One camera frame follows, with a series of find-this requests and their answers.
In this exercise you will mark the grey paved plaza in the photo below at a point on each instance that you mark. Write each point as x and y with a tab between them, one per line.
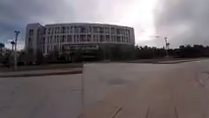
127	91

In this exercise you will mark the raised kerb strip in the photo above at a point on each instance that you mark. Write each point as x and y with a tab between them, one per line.
36	72

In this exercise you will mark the large white curved building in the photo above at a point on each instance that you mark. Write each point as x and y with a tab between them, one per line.
81	37

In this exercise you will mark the light pole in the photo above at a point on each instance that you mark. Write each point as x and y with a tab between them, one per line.
166	46
15	48

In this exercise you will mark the row of dark trees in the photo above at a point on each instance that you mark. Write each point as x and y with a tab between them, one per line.
179	51

